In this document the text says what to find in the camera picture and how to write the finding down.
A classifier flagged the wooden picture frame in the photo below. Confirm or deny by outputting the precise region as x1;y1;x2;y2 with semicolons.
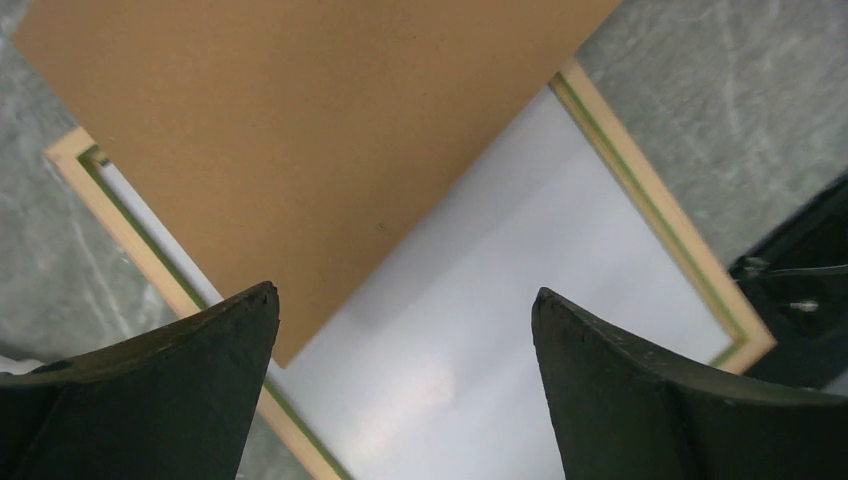
44;58;778;480

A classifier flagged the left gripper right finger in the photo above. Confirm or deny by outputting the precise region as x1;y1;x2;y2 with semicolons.
532;288;847;479

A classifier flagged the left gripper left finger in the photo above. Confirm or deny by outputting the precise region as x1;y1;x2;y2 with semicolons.
1;281;279;479

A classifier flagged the brown backing board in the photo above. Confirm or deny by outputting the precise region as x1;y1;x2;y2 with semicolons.
13;0;615;365

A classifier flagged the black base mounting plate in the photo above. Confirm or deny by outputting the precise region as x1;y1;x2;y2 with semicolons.
728;174;847;390

